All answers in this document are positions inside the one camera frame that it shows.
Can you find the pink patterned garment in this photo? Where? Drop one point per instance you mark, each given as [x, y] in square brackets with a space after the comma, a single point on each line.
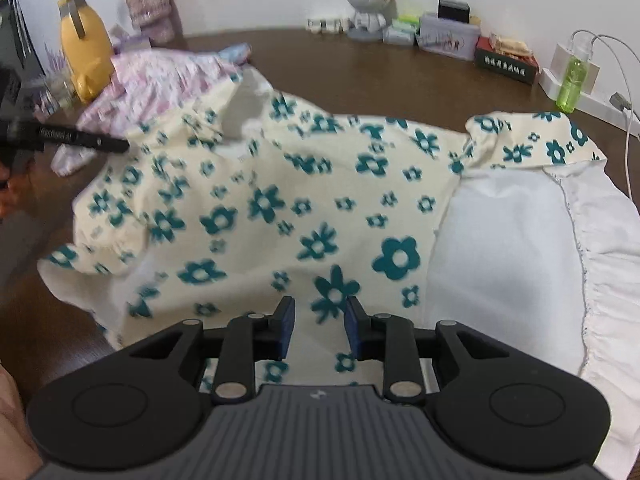
[150, 80]

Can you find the person's left hand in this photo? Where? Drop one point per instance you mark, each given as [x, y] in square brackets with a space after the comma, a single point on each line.
[3, 195]

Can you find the dark grey appliance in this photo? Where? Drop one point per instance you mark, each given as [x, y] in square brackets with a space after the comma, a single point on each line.
[12, 30]

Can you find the small black box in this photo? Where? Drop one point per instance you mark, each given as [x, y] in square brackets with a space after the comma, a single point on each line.
[454, 11]

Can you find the green tissue packets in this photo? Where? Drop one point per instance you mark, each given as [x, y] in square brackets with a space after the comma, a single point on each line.
[401, 30]

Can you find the small clear glass jar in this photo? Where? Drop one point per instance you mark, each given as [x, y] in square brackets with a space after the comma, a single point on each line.
[57, 91]

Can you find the pink patterned gift bag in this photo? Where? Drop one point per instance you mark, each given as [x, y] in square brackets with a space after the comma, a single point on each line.
[152, 7]

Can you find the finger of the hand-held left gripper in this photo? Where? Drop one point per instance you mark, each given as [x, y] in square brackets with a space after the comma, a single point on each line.
[85, 138]

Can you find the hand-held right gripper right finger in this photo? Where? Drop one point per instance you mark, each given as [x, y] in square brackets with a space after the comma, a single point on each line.
[354, 331]

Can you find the red and black box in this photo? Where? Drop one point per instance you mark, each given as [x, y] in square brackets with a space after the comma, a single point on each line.
[505, 65]

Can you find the white power strip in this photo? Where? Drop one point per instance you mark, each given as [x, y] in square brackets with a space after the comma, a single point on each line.
[600, 105]

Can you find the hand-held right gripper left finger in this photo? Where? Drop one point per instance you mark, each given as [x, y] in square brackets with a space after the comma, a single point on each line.
[286, 329]

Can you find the green spray bottle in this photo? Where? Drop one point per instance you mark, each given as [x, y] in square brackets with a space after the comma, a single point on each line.
[572, 85]

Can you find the cream dress with teal flowers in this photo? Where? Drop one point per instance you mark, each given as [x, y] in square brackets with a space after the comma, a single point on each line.
[280, 200]

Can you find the person's left forearm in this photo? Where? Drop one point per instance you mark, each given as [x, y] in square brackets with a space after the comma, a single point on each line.
[11, 425]

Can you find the white charger block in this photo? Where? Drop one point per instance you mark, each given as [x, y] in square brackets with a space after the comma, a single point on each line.
[562, 60]

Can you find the white astronaut figure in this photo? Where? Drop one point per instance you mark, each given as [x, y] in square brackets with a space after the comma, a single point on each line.
[369, 2]

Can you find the yellow pig-shaped vase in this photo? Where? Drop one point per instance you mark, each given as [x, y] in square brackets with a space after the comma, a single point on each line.
[87, 55]

